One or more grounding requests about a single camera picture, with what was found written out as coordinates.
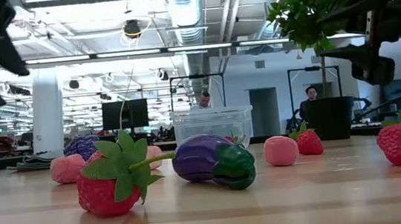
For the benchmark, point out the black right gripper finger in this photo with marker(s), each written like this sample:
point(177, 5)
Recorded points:
point(371, 68)
point(351, 16)

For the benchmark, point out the purple toy grapes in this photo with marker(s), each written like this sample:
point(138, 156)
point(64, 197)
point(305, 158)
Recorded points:
point(82, 146)

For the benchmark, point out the clear plastic tupperware container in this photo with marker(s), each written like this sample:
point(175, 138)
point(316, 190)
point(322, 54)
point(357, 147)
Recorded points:
point(209, 126)

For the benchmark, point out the green plant in black pot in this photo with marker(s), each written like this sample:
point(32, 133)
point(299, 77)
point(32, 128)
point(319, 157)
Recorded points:
point(330, 119)

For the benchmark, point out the white building column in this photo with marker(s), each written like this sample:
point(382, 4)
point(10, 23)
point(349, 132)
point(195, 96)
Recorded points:
point(47, 113)

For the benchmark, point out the grey folded cloth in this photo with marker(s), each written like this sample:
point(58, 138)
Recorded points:
point(37, 161)

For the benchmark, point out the pink toy peach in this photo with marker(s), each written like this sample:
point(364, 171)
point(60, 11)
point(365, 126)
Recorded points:
point(155, 154)
point(281, 151)
point(66, 170)

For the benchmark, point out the overhead light bar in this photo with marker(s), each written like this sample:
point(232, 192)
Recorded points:
point(127, 53)

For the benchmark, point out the black background monitor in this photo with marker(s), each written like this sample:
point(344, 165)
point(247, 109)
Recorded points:
point(126, 114)

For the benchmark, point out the red strawberry long green stem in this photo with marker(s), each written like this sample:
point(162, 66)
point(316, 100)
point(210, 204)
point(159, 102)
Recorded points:
point(97, 197)

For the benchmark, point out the purple toy eggplant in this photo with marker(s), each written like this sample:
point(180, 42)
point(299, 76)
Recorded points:
point(198, 160)

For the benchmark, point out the black background rig frame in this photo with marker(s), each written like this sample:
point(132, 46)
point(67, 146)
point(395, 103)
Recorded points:
point(196, 76)
point(311, 68)

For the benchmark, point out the black overhead camera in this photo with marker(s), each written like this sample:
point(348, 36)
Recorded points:
point(132, 29)

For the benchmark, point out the silver ventilation duct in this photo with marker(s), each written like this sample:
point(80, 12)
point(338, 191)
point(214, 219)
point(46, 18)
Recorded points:
point(186, 9)

